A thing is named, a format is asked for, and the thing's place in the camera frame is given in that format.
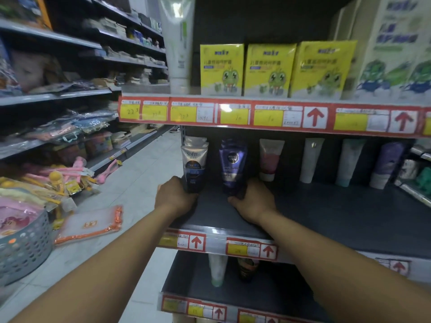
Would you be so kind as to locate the dark brown cosmetic tube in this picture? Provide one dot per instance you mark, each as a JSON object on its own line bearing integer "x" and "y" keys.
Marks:
{"x": 247, "y": 269}

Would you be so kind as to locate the person's left thumb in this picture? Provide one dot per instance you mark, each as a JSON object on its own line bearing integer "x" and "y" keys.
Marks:
{"x": 190, "y": 199}

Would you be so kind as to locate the purple cosmetic tube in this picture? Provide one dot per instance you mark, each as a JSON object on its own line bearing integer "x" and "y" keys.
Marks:
{"x": 232, "y": 164}

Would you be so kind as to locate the white tube with green cap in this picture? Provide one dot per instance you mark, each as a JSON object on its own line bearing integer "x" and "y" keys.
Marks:
{"x": 218, "y": 269}

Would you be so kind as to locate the white and teal cosmetic tube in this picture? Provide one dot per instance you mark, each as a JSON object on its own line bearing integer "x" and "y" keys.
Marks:
{"x": 349, "y": 161}

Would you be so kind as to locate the yellow frog print box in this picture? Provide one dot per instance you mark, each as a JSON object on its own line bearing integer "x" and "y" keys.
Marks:
{"x": 222, "y": 68}
{"x": 321, "y": 68}
{"x": 269, "y": 70}

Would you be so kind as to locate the person's right thumb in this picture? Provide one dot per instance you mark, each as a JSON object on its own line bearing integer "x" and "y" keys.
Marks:
{"x": 236, "y": 201}

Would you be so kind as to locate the person's left forearm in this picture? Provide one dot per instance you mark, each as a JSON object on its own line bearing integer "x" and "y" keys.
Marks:
{"x": 101, "y": 279}

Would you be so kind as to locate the red price label strip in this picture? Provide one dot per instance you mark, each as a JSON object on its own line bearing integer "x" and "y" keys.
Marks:
{"x": 219, "y": 243}
{"x": 195, "y": 309}
{"x": 269, "y": 114}

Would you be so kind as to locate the green packaged item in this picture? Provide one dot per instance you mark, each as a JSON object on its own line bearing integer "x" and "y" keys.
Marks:
{"x": 424, "y": 179}

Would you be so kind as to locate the silver and blue cosmetic tube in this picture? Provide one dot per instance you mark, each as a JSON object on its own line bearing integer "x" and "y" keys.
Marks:
{"x": 194, "y": 158}

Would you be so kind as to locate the large white green-striped tube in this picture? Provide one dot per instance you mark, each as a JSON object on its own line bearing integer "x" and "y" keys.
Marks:
{"x": 177, "y": 40}

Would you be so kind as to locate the grey aisle shelving unit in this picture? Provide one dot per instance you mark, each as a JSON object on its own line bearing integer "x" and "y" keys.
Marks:
{"x": 67, "y": 47}

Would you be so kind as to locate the small white jar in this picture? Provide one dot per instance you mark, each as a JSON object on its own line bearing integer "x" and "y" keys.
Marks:
{"x": 408, "y": 169}

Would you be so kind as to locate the pile of pink plastic toys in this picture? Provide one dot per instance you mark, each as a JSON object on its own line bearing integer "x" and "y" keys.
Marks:
{"x": 67, "y": 178}

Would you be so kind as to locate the large white cartoon print box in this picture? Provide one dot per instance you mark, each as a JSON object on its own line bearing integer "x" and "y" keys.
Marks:
{"x": 390, "y": 47}

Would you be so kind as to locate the pink and white cosmetic tube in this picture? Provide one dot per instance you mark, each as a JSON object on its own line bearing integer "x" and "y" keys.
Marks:
{"x": 270, "y": 159}

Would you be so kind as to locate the person's right hand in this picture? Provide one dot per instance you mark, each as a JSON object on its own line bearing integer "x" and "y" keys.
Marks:
{"x": 257, "y": 203}

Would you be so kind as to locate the pile of clear packaged goods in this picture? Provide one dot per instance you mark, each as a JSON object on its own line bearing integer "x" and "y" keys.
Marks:
{"x": 67, "y": 126}

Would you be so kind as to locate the person's right forearm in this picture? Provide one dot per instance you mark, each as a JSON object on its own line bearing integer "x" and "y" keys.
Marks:
{"x": 343, "y": 275}

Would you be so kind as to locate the clear pouch with orange trim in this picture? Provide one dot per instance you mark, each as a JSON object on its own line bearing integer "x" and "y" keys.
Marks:
{"x": 89, "y": 225}

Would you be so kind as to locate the dark store shelf unit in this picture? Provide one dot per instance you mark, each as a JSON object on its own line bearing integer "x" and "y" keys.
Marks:
{"x": 336, "y": 215}

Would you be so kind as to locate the grey perforated plastic basket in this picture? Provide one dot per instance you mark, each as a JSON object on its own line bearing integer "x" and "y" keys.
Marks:
{"x": 25, "y": 248}

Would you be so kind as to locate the lavender and white cosmetic tube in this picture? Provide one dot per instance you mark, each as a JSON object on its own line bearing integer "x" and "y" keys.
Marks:
{"x": 386, "y": 164}

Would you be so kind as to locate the person's left hand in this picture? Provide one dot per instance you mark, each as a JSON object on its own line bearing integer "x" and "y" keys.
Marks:
{"x": 173, "y": 198}

